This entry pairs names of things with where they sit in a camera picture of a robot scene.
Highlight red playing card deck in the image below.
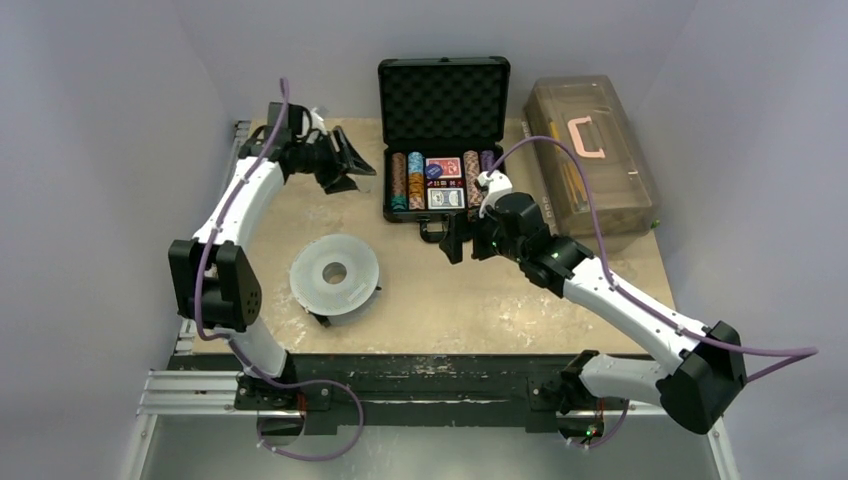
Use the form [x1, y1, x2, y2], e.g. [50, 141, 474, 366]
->
[425, 157, 463, 179]

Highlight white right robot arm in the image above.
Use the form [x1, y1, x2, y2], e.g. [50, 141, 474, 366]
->
[439, 193, 747, 434]

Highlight light blue chip stack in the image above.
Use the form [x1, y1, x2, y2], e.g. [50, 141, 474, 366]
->
[407, 152, 425, 175]

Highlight blue playing card deck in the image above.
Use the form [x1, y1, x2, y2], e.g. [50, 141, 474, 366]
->
[427, 187, 465, 210]

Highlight dark green chip stack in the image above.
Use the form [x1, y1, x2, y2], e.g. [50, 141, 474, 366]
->
[480, 150, 495, 172]

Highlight blue small blind button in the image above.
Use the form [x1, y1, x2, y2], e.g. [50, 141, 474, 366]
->
[424, 164, 443, 180]

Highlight white perforated cable spool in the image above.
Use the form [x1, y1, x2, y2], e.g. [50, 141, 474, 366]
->
[289, 234, 382, 328]

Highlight peach chip stack right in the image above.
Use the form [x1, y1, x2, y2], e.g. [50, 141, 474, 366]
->
[463, 150, 483, 216]

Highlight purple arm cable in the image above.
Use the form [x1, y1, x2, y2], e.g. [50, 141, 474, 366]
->
[193, 77, 366, 463]
[486, 135, 819, 452]

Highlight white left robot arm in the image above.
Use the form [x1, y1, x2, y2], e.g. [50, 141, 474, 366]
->
[168, 102, 376, 409]

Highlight translucent plastic toolbox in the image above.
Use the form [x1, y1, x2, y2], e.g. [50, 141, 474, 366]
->
[524, 75, 659, 252]

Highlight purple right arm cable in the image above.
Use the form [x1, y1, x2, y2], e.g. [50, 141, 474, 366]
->
[486, 135, 819, 452]

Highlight long brown chip stack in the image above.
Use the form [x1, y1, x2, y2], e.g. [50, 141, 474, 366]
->
[390, 152, 408, 211]

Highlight orange yellow chip stack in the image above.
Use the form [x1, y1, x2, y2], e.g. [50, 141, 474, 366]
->
[408, 172, 426, 210]

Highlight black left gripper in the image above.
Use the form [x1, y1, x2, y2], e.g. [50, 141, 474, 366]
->
[295, 128, 375, 194]

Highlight black poker set case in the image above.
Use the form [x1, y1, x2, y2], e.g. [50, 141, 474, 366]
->
[378, 56, 511, 243]

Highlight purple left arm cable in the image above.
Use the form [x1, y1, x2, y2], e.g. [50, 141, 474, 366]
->
[193, 77, 366, 463]

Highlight aluminium frame rail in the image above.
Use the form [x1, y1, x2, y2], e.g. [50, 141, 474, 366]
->
[137, 371, 237, 416]

